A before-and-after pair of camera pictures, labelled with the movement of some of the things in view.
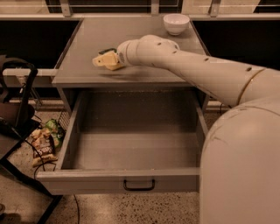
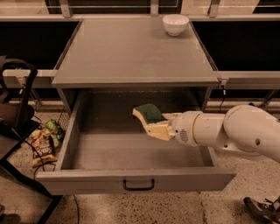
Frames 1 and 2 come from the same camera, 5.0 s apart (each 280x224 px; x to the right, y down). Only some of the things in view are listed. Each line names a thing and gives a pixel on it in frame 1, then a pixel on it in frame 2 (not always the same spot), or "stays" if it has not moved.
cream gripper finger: (103, 59) → (163, 132)
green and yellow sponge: (110, 59) → (149, 114)
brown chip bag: (43, 147) stays
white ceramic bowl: (175, 23) stays
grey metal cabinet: (77, 72) stays
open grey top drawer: (130, 142) stays
